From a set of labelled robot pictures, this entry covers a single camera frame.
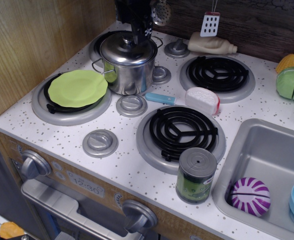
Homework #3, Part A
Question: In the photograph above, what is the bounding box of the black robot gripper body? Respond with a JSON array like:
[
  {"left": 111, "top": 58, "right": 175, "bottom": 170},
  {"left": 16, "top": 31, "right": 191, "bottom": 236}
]
[{"left": 114, "top": 0, "right": 153, "bottom": 25}]

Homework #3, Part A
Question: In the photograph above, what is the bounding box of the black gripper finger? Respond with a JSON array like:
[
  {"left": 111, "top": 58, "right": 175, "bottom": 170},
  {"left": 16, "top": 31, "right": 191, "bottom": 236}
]
[{"left": 131, "top": 19, "right": 153, "bottom": 45}]

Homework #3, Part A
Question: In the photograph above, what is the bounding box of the steel pot lid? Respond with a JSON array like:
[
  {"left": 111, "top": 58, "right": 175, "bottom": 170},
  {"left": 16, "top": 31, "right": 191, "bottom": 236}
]
[{"left": 100, "top": 31, "right": 158, "bottom": 67}]

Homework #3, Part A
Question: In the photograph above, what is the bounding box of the stainless steel pot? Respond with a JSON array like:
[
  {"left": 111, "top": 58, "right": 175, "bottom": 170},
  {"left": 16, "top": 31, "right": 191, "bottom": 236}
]
[{"left": 92, "top": 39, "right": 163, "bottom": 96}]

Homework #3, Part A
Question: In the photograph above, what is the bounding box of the grey stovetop knob by pot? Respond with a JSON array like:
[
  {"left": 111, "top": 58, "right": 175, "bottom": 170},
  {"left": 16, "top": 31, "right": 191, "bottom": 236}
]
[{"left": 153, "top": 66, "right": 171, "bottom": 85}]

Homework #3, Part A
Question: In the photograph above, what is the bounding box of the silver perforated toy ladle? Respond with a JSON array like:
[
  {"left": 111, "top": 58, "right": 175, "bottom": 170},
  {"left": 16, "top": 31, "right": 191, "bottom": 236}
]
[{"left": 151, "top": 0, "right": 173, "bottom": 27}]

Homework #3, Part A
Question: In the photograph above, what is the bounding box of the grey stovetop knob back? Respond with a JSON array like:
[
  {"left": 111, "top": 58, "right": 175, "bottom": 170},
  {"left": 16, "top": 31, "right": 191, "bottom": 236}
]
[{"left": 164, "top": 38, "right": 190, "bottom": 59}]

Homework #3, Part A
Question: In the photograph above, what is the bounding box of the white slotted toy spatula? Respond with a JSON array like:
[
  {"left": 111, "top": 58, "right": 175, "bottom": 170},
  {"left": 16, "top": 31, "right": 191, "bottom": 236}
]
[{"left": 200, "top": 11, "right": 220, "bottom": 37}]

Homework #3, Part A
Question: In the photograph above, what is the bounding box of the cream plastic toy bottle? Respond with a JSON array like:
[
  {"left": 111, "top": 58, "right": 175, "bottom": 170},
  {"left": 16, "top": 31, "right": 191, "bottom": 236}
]
[{"left": 188, "top": 32, "right": 238, "bottom": 55}]

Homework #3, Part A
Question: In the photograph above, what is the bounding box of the light blue toy knife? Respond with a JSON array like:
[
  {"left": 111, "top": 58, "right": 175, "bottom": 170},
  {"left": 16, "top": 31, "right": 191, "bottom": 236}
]
[{"left": 145, "top": 92, "right": 176, "bottom": 106}]

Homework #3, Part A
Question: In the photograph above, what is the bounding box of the grey stovetop knob middle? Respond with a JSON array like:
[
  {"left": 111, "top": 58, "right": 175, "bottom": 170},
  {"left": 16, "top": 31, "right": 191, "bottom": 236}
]
[{"left": 116, "top": 95, "right": 148, "bottom": 118}]

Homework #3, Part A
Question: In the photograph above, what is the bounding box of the black back right burner coil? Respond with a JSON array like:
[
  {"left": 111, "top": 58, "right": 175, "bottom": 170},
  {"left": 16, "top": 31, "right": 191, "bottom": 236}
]
[{"left": 188, "top": 56, "right": 249, "bottom": 92}]

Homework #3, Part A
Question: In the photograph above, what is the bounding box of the green plastic plate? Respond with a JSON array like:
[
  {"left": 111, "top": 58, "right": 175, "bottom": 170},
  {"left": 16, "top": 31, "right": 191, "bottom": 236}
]
[{"left": 47, "top": 70, "right": 108, "bottom": 108}]

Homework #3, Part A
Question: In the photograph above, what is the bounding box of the white toy cheese wedge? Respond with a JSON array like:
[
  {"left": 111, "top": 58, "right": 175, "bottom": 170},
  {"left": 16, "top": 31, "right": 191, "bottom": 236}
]
[{"left": 185, "top": 87, "right": 220, "bottom": 115}]

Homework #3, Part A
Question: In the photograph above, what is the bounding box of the grey stovetop knob front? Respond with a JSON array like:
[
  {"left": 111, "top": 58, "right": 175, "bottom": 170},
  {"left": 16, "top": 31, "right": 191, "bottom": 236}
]
[{"left": 82, "top": 129, "right": 118, "bottom": 158}]

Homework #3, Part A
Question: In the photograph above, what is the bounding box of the green labelled toy can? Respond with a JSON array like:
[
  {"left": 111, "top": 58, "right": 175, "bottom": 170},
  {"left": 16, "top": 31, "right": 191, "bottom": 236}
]
[{"left": 176, "top": 147, "right": 217, "bottom": 205}]

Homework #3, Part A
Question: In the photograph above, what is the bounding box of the yellow toy corn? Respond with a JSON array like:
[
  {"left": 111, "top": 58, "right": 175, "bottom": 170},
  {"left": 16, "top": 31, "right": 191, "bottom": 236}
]
[{"left": 276, "top": 53, "right": 294, "bottom": 74}]

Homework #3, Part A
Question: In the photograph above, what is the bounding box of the green toy cabbage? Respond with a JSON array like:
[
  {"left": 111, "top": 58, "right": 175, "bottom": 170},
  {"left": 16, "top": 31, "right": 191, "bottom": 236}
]
[{"left": 276, "top": 67, "right": 294, "bottom": 100}]

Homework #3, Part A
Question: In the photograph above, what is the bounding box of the grey oven knob left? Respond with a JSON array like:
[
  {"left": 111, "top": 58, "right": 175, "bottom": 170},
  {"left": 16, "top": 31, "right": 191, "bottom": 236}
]
[{"left": 21, "top": 150, "right": 52, "bottom": 180}]

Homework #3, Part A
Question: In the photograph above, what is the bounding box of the grey oven knob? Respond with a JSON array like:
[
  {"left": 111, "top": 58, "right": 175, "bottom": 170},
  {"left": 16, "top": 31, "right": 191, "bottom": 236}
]
[
  {"left": 21, "top": 150, "right": 52, "bottom": 180},
  {"left": 122, "top": 199, "right": 158, "bottom": 234}
]

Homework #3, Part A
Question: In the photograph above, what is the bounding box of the grey oven knob right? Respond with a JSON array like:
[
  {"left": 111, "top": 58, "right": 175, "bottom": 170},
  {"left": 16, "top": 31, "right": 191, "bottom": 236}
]
[{"left": 122, "top": 199, "right": 158, "bottom": 234}]

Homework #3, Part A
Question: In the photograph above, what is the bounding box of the silver toy sink basin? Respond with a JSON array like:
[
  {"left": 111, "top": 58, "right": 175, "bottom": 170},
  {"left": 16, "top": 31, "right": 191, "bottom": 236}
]
[{"left": 212, "top": 119, "right": 294, "bottom": 240}]

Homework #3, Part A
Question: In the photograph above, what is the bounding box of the purple white striped toy onion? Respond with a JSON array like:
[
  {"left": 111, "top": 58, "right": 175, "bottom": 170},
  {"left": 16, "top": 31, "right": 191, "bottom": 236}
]
[{"left": 230, "top": 177, "right": 271, "bottom": 217}]

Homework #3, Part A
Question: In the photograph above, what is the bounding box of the yellow object on floor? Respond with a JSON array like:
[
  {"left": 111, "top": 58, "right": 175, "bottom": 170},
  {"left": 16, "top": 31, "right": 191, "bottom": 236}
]
[{"left": 0, "top": 222, "right": 24, "bottom": 239}]

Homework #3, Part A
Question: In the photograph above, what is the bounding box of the silver oven door handle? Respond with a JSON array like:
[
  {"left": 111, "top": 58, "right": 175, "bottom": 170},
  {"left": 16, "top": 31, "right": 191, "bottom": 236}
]
[{"left": 21, "top": 179, "right": 144, "bottom": 240}]

